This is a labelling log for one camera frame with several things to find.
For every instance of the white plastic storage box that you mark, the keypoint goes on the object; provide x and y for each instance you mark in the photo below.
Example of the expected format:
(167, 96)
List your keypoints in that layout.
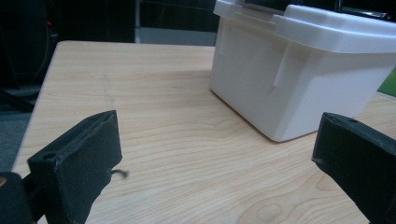
(280, 93)

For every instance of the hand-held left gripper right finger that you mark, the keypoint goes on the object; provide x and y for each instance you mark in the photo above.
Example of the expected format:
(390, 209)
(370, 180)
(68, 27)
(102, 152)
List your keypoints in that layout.
(361, 158)

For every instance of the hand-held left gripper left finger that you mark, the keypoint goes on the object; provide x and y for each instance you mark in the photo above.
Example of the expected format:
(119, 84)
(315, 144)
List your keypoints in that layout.
(77, 161)

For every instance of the green and white carton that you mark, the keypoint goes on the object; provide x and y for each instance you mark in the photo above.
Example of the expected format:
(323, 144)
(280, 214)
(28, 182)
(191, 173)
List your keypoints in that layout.
(389, 84)

